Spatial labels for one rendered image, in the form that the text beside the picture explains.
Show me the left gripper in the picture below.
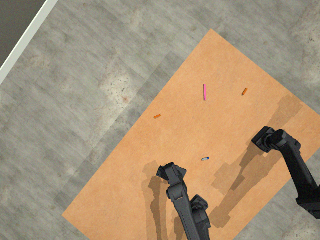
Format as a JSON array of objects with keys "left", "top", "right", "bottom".
[{"left": 175, "top": 165, "right": 187, "bottom": 179}]

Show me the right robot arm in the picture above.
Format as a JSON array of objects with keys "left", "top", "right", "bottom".
[{"left": 255, "top": 127, "right": 320, "bottom": 219}]

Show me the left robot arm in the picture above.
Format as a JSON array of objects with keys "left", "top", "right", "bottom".
[{"left": 156, "top": 162, "right": 211, "bottom": 240}]

